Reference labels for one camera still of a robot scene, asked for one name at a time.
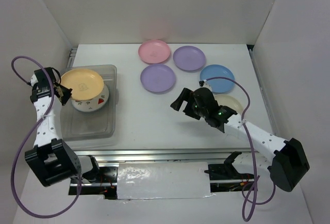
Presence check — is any yellow bear plastic plate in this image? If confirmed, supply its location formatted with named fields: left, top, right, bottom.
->
left=61, top=68, right=104, bottom=101

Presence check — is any white watermelon pattern plate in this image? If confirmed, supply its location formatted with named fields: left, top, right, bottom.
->
left=71, top=84, right=109, bottom=112

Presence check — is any purple plate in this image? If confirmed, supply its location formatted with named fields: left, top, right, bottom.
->
left=140, top=64, right=176, bottom=93
left=173, top=46, right=206, bottom=72

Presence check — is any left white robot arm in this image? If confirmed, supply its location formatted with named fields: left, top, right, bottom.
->
left=25, top=67, right=81, bottom=187

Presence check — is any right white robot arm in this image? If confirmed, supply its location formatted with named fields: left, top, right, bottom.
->
left=170, top=88, right=310, bottom=192

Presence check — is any clear plastic bin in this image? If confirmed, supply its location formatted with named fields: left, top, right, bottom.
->
left=60, top=64, right=118, bottom=141

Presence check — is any cream plastic plate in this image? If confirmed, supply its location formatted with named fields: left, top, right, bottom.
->
left=214, top=94, right=243, bottom=114

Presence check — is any blue plastic plate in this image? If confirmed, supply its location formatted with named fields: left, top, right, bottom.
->
left=200, top=64, right=235, bottom=94

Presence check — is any pink plastic plate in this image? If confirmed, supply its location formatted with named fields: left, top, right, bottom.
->
left=138, top=40, right=171, bottom=64

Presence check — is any white foil-edged board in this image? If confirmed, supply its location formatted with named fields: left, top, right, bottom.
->
left=117, top=162, right=211, bottom=200

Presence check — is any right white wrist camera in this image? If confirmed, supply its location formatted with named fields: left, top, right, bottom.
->
left=199, top=80, right=212, bottom=91

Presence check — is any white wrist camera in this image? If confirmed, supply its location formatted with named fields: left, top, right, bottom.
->
left=30, top=70, right=40, bottom=87
left=199, top=80, right=212, bottom=91

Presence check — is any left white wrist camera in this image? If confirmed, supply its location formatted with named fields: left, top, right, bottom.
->
left=30, top=70, right=40, bottom=87

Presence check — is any aluminium front rail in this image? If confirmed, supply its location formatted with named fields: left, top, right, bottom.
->
left=75, top=148, right=250, bottom=164

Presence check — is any aluminium rail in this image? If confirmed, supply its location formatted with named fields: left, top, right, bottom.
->
left=246, top=44, right=278, bottom=134
left=75, top=148, right=250, bottom=164

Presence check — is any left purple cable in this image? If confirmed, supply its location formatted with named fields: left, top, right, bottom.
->
left=11, top=56, right=83, bottom=219

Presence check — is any aluminium right side rail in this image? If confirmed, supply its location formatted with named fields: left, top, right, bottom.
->
left=246, top=44, right=278, bottom=134

